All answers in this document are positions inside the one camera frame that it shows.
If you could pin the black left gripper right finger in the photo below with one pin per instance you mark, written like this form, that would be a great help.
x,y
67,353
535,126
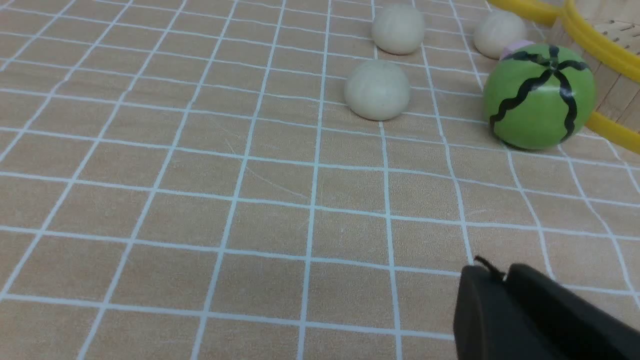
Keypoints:
x,y
575,327

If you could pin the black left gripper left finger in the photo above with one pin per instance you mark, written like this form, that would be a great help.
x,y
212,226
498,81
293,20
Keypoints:
x,y
489,325

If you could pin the white bun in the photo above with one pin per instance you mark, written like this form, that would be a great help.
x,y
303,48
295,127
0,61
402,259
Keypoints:
x,y
496,31
377,90
398,29

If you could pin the bamboo steamer tray yellow rims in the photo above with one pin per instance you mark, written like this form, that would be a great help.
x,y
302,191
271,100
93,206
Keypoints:
x,y
606,34

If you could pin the bamboo steamer lid yellow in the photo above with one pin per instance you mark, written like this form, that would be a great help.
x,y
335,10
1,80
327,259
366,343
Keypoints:
x,y
536,11

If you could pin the green watermelon toy ball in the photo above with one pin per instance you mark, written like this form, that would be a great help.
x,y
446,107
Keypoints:
x,y
539,96

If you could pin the pink wooden cube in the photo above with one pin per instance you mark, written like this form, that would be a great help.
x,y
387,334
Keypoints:
x,y
514,47

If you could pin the checkered orange tablecloth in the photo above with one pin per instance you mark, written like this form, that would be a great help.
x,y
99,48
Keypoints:
x,y
183,180

